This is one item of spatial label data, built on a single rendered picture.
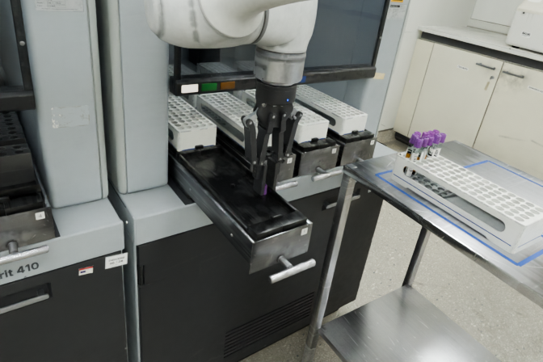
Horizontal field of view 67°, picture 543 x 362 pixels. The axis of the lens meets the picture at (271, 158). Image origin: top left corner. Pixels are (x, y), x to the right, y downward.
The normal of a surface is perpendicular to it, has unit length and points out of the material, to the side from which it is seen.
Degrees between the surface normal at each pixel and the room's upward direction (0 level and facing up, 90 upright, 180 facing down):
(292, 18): 92
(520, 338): 0
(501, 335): 0
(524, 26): 90
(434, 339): 0
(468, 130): 90
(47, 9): 90
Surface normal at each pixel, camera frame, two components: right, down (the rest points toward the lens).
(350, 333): 0.11, -0.89
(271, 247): 0.57, 0.43
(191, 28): 0.42, 0.70
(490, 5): -0.81, 0.17
